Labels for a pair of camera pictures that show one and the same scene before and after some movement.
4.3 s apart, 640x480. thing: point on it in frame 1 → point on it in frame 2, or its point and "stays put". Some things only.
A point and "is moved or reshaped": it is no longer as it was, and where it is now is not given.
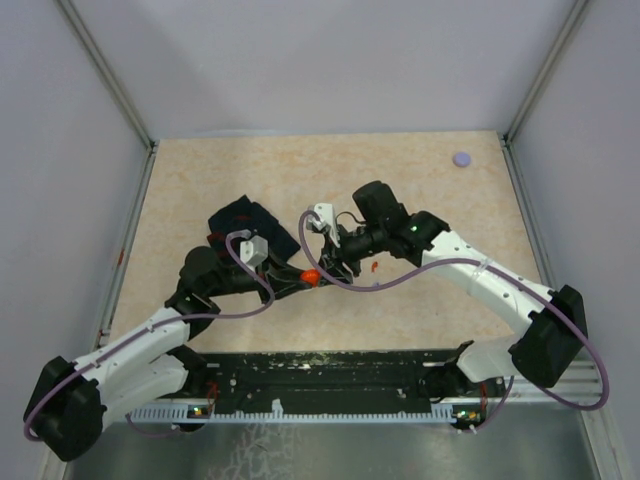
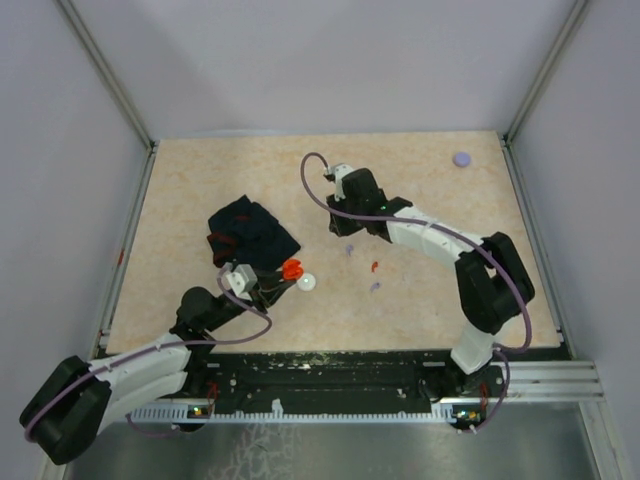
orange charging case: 311,275 is moved or reshaped
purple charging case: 461,159 stays put
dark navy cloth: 244,215 stays put
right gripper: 333,256 → 342,229
